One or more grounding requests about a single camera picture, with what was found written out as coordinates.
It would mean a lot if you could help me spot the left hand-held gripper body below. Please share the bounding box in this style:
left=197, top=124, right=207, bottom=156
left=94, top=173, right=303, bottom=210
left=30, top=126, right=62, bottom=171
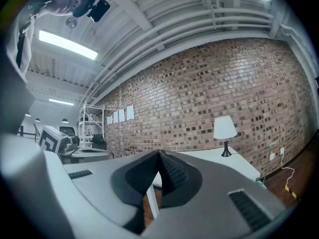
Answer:
left=38, top=125, right=80, bottom=156

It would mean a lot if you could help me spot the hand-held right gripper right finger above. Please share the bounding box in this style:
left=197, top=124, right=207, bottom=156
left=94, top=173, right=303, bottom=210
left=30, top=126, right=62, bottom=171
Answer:
left=141, top=149, right=287, bottom=239

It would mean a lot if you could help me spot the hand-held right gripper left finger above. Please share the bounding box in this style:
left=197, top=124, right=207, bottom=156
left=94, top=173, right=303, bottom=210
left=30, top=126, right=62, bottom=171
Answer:
left=62, top=149, right=162, bottom=236

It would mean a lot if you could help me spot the round grey table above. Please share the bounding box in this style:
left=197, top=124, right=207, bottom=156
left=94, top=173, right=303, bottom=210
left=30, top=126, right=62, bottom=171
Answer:
left=58, top=147, right=115, bottom=164

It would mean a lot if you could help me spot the white metal shelf rack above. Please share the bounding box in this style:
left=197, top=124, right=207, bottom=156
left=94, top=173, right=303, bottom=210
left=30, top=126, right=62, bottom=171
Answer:
left=78, top=102, right=105, bottom=149

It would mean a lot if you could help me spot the black office chair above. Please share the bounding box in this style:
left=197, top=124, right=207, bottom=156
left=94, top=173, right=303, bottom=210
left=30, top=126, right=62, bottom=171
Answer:
left=91, top=133, right=107, bottom=150

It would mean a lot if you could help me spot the white table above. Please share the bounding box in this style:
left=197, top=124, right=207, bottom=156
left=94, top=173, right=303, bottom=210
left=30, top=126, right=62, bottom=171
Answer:
left=146, top=147, right=261, bottom=220

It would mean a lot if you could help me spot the white table lamp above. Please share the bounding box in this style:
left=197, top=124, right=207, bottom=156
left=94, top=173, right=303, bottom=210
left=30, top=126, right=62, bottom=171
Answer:
left=213, top=116, right=238, bottom=158

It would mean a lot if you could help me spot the yellow black floor tape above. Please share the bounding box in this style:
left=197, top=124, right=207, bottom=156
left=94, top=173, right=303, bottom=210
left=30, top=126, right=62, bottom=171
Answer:
left=285, top=185, right=299, bottom=200

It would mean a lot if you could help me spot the round ceiling fixture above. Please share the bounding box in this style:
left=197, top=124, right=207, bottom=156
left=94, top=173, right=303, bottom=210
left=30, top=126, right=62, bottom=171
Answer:
left=65, top=17, right=78, bottom=29

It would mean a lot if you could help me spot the person's head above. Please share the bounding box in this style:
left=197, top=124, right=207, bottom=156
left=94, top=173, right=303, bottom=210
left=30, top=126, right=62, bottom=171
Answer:
left=49, top=0, right=90, bottom=17

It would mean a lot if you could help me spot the white ceiling pipe run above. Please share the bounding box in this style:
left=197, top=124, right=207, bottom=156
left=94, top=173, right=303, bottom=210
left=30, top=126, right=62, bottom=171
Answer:
left=79, top=7, right=275, bottom=109

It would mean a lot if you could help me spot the white power cable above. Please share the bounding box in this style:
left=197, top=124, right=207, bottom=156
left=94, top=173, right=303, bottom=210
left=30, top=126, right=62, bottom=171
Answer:
left=281, top=153, right=295, bottom=188

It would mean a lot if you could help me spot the black head-mounted camera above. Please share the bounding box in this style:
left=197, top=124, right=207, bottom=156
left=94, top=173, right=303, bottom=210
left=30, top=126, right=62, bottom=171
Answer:
left=86, top=0, right=111, bottom=22

